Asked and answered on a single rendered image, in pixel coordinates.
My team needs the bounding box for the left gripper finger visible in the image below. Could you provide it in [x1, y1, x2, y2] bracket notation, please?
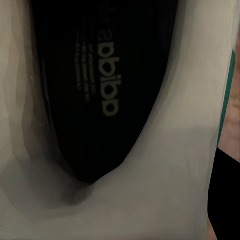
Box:
[207, 147, 240, 240]

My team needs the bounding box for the gym shoe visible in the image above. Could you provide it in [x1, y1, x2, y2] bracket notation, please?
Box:
[0, 0, 240, 240]

